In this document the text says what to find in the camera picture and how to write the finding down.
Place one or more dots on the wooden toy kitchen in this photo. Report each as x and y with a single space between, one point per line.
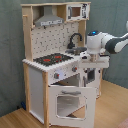
46 40

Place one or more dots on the grey toy sink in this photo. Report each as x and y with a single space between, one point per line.
76 51

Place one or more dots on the white oven door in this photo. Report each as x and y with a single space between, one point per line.
64 100

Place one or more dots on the black toy stovetop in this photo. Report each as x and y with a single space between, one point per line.
52 59

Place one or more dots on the red left stove knob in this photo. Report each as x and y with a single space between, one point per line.
56 75

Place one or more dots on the grey range hood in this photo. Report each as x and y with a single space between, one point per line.
48 18

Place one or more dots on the grey ice dispenser panel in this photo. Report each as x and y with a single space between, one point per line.
90 74

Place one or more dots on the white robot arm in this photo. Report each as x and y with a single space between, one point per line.
97 44

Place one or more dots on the white toy microwave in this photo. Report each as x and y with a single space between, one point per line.
77 11

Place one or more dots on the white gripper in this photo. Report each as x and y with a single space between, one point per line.
86 61

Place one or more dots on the red stove knob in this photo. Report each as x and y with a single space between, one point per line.
74 69
56 75

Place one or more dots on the red right stove knob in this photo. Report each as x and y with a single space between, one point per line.
74 69

